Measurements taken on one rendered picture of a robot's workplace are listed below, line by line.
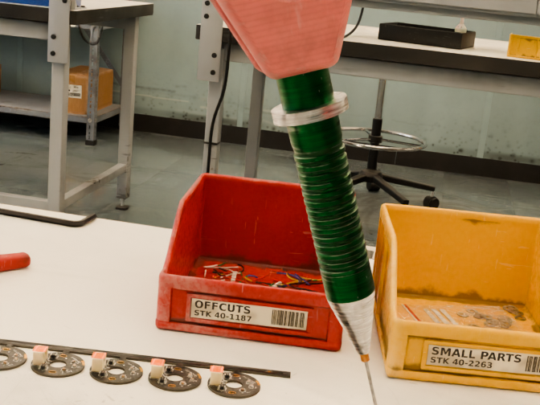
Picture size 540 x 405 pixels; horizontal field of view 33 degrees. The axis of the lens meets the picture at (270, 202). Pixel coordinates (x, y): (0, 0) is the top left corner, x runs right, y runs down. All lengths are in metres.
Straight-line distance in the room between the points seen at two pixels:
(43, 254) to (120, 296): 0.09
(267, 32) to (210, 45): 2.37
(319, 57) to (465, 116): 4.42
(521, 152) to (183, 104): 1.72
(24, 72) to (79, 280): 4.55
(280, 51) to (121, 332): 0.33
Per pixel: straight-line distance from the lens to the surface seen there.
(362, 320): 0.20
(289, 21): 0.18
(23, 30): 2.78
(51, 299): 0.53
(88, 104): 4.43
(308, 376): 0.46
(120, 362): 0.45
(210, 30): 2.54
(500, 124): 4.61
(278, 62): 0.18
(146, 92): 4.85
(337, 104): 0.19
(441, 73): 2.51
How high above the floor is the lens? 0.95
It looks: 15 degrees down
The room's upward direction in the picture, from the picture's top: 6 degrees clockwise
